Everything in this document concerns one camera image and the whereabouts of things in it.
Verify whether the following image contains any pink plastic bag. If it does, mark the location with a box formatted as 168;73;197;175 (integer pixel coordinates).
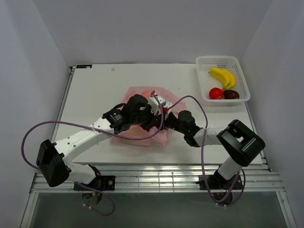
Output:
111;85;188;147

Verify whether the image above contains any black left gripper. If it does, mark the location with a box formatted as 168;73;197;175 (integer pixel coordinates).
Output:
131;104;159;132

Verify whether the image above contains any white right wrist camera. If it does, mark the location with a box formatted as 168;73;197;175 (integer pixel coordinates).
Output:
162;100;177;113

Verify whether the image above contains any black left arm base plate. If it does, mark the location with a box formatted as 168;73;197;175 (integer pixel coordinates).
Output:
73;175;116;191

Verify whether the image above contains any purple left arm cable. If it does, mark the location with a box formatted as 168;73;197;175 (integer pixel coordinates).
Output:
21;92;165;216

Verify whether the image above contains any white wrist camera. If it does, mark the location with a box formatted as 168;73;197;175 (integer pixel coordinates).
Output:
148;90;166;114
162;100;177;113

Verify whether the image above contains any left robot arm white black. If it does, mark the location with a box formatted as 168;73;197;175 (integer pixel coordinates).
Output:
36;94;166;190

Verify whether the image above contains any white plastic basket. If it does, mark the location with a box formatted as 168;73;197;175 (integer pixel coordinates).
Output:
196;56;250;106

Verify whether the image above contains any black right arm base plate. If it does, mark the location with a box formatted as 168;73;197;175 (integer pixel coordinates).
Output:
195;174;243;190

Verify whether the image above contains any aluminium table edge rail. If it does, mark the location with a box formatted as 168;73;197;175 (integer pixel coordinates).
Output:
30;163;285;193

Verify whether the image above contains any dark label on table corner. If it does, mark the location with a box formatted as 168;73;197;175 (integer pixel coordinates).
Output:
76;65;92;69

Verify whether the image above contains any yellow fake banana bunch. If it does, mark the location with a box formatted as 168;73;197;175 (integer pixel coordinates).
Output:
209;67;237;92

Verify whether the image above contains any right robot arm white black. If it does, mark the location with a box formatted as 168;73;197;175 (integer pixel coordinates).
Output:
164;110;266;190

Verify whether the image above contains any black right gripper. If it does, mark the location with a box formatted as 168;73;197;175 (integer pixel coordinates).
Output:
156;111;187;135

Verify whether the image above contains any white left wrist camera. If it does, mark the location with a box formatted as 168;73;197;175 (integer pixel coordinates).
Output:
148;90;166;114

